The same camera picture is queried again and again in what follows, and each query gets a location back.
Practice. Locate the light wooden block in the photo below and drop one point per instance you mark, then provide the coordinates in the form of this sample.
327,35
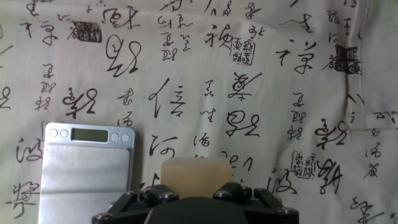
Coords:
196,175

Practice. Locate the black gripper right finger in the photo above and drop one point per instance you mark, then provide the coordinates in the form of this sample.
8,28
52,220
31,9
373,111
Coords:
261,200

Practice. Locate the silver digital pocket scale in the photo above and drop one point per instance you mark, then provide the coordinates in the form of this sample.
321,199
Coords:
84,174

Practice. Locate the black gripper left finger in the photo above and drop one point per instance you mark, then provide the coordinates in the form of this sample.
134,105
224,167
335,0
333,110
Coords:
143,199

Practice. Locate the calligraphy print beige tablecloth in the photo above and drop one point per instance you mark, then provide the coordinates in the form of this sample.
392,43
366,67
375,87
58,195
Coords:
248,93

